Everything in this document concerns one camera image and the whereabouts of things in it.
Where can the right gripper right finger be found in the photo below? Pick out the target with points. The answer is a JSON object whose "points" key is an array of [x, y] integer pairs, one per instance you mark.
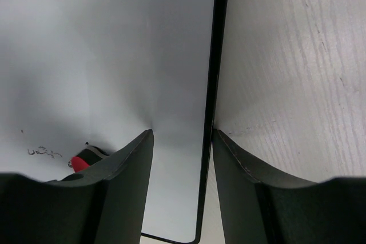
{"points": [[262, 204]]}

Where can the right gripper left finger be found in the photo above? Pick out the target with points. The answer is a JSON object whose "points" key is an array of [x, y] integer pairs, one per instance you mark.
{"points": [[104, 203]]}

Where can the white whiteboard black frame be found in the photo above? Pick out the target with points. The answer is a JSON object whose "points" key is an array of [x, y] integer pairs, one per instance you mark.
{"points": [[100, 72]]}

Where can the red whiteboard eraser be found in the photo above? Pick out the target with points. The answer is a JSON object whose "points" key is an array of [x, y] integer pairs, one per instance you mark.
{"points": [[87, 157]]}

